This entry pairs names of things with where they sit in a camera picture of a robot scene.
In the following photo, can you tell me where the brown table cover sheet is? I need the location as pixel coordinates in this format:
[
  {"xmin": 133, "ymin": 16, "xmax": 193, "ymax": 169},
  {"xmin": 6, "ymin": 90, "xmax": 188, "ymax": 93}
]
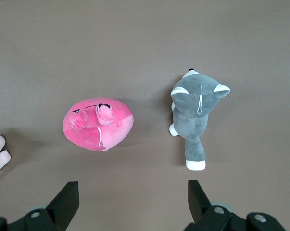
[{"xmin": 0, "ymin": 0, "xmax": 290, "ymax": 231}]

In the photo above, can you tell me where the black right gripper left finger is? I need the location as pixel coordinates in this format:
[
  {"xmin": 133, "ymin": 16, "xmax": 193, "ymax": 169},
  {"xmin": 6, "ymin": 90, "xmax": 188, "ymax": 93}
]
[{"xmin": 0, "ymin": 181, "xmax": 80, "ymax": 231}]

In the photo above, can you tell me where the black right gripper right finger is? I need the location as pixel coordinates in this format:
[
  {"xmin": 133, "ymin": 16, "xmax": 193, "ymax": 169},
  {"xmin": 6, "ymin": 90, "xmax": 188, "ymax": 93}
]
[{"xmin": 184, "ymin": 180, "xmax": 288, "ymax": 231}]

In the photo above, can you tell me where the grey white husky plush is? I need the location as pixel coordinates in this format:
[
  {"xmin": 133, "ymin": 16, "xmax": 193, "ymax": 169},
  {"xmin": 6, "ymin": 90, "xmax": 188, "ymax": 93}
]
[{"xmin": 168, "ymin": 68, "xmax": 231, "ymax": 172}]

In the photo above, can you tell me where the hot pink round plush toy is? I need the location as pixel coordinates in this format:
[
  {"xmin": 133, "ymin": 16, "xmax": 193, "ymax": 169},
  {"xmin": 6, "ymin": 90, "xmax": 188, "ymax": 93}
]
[{"xmin": 63, "ymin": 97, "xmax": 135, "ymax": 153}]

